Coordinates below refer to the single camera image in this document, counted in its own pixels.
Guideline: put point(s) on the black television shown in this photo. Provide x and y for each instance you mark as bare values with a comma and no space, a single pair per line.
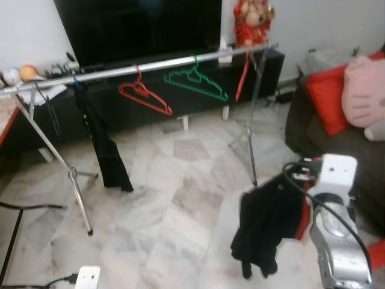
138,30

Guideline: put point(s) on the navy garment with red stripes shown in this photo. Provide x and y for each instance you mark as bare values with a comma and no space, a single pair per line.
264,223

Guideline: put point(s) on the small white bottle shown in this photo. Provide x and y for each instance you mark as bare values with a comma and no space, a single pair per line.
225,54

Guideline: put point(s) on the white round plush toy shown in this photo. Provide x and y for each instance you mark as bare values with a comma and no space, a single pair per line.
11,76

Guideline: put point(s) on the dark grey sofa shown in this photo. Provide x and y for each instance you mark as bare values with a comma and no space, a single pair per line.
313,144

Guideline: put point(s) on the red plastic stool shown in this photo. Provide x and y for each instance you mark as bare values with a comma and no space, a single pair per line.
378,253

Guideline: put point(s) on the blue plastic hanger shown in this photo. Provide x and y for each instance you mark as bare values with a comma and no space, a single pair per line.
76,80

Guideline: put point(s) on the red figurine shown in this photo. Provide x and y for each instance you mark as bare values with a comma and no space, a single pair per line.
252,21

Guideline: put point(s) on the orange round plush toy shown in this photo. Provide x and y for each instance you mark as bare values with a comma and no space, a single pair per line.
28,72

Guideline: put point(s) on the side table with white cloth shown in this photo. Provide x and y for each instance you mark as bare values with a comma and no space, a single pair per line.
325,60

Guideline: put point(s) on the white papers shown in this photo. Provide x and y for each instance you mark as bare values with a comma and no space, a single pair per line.
45,95

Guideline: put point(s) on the red cushion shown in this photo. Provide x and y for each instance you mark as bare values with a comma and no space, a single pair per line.
328,96

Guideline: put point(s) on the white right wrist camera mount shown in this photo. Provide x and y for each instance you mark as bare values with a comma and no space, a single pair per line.
334,171

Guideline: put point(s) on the chrome clothes rack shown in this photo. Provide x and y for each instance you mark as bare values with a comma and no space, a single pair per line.
180,62

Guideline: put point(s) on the black shirt with white print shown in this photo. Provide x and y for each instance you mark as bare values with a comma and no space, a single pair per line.
108,156

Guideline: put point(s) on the red plastic hanger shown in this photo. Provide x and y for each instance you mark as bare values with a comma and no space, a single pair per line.
242,75
140,86

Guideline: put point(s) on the green plastic hanger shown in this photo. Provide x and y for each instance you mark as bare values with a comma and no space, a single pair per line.
194,76

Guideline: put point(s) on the pink cat face pillow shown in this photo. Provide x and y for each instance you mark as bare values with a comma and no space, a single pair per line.
364,90

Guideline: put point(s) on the black TV console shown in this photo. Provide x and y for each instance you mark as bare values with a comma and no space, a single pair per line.
267,75

